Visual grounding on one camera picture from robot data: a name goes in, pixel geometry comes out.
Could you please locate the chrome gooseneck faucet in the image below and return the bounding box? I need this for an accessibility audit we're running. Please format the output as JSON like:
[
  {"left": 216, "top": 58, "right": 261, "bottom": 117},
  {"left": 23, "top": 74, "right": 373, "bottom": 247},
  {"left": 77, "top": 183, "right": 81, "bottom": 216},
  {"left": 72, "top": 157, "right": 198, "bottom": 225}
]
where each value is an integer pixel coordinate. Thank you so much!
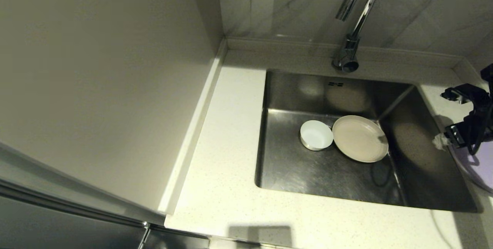
[{"left": 331, "top": 0, "right": 388, "bottom": 73}]

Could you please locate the purple round plate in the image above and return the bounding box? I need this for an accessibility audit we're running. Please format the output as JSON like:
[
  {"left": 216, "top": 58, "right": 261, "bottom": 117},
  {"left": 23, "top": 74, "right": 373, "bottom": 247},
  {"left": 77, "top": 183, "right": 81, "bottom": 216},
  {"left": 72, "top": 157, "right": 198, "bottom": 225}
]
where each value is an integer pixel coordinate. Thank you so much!
[{"left": 448, "top": 146, "right": 493, "bottom": 194}]

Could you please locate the grey cabinet door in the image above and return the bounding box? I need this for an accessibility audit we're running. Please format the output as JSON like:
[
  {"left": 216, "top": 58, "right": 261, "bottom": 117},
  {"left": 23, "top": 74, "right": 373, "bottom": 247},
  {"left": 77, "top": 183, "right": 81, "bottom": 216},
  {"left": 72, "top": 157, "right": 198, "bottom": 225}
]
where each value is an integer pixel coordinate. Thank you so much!
[{"left": 0, "top": 141, "right": 210, "bottom": 249}]

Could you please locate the beige cabinet side panel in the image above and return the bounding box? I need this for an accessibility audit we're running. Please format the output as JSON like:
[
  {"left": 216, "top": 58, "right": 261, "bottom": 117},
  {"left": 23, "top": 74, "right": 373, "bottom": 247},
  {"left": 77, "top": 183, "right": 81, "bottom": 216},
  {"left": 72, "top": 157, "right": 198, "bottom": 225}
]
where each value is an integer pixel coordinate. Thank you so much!
[{"left": 0, "top": 0, "right": 225, "bottom": 219}]

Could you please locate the beige round plate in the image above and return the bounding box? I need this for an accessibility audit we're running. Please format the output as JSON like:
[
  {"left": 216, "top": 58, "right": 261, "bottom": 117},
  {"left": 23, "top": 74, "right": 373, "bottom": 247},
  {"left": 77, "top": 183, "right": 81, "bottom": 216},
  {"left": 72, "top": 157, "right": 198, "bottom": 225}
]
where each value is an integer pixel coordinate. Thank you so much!
[{"left": 332, "top": 115, "right": 389, "bottom": 163}]

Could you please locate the white round cup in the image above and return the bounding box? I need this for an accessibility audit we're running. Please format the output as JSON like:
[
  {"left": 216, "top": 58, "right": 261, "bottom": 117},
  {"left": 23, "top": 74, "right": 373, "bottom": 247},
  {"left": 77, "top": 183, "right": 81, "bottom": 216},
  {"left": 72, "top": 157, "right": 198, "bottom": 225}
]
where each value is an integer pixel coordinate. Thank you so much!
[{"left": 300, "top": 120, "right": 334, "bottom": 151}]

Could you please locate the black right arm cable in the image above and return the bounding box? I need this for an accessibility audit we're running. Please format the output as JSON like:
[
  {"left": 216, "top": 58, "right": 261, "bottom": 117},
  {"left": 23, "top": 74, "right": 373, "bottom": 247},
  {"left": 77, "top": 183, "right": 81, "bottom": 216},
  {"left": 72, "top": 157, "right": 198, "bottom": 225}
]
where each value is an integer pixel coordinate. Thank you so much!
[{"left": 467, "top": 106, "right": 493, "bottom": 156}]

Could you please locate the stainless steel sink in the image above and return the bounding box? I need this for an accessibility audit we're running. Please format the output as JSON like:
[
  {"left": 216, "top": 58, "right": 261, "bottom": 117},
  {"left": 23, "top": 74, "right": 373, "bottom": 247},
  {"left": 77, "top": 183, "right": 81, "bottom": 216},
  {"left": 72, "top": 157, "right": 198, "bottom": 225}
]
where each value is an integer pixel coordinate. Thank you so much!
[{"left": 254, "top": 70, "right": 481, "bottom": 213}]

